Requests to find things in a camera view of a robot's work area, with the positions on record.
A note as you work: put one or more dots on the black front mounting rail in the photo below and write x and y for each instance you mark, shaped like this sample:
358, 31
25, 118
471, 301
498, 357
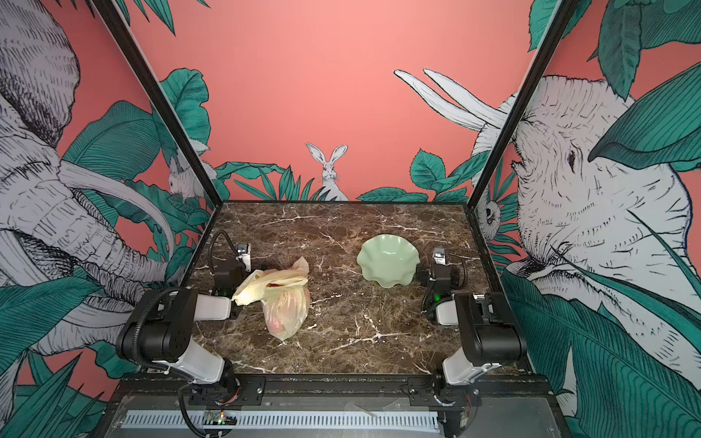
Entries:
350, 386

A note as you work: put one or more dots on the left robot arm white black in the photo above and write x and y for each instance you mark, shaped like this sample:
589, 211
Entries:
158, 334

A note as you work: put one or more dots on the black frame post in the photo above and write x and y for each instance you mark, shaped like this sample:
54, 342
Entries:
559, 21
113, 20

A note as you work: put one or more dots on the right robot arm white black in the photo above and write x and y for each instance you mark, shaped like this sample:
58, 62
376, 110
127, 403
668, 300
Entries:
489, 333

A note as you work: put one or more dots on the white slotted cable duct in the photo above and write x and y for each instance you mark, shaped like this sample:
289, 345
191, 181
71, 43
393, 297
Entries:
423, 422

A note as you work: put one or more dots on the black frame post left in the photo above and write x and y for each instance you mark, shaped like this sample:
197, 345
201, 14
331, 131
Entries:
113, 20

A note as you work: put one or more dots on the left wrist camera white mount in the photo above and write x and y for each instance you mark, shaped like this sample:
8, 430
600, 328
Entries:
243, 255

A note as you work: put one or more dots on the light green scalloped bowl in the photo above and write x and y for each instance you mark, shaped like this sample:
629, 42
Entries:
388, 260

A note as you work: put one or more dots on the black frame post right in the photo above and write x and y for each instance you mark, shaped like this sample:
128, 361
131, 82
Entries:
559, 21

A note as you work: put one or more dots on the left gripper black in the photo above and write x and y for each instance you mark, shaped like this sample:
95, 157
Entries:
230, 276

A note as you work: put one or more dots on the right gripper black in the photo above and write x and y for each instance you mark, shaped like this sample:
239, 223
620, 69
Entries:
438, 276

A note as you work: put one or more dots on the translucent plastic fruit bag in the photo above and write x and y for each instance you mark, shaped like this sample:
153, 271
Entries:
284, 295

